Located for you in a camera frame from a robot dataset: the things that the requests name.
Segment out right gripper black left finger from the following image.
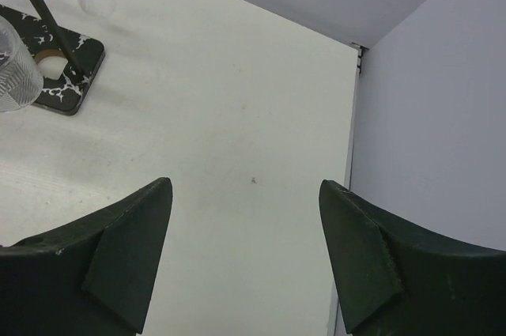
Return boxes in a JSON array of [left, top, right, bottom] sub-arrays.
[[1, 177, 173, 335]]

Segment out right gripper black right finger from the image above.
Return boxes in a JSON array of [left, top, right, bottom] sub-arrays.
[[319, 180, 505, 335]]

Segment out short clear glass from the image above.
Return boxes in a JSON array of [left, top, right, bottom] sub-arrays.
[[1, 17, 43, 113]]

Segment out gold wine glass rack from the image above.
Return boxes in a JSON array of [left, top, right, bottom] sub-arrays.
[[0, 0, 106, 117]]

